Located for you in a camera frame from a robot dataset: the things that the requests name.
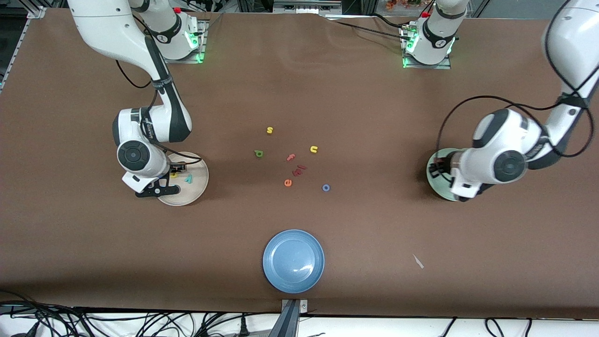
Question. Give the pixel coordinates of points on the grey power strip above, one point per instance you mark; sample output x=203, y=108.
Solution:
x=304, y=6

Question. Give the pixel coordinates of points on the long aluminium table rail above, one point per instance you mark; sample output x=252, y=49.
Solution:
x=22, y=32

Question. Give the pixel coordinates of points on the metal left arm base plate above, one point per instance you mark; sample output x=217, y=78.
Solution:
x=426, y=66

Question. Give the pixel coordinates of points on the blue plate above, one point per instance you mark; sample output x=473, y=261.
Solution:
x=293, y=261

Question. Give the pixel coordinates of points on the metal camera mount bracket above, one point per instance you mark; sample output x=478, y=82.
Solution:
x=291, y=318

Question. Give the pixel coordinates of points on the brown paper table cover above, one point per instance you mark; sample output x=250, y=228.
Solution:
x=327, y=93

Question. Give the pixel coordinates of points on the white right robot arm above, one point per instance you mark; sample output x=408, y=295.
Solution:
x=133, y=154

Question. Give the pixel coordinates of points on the green plate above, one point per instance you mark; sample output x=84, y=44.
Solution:
x=440, y=189

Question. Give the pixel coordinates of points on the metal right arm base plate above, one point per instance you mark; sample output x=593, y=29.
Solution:
x=180, y=61

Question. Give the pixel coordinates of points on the orange decoration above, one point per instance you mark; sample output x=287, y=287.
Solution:
x=398, y=3

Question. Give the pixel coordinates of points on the white paper scrap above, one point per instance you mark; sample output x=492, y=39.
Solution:
x=418, y=261

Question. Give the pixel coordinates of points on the beige plate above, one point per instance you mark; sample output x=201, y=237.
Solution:
x=196, y=185

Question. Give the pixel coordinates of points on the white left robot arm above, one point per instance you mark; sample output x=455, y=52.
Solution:
x=496, y=140

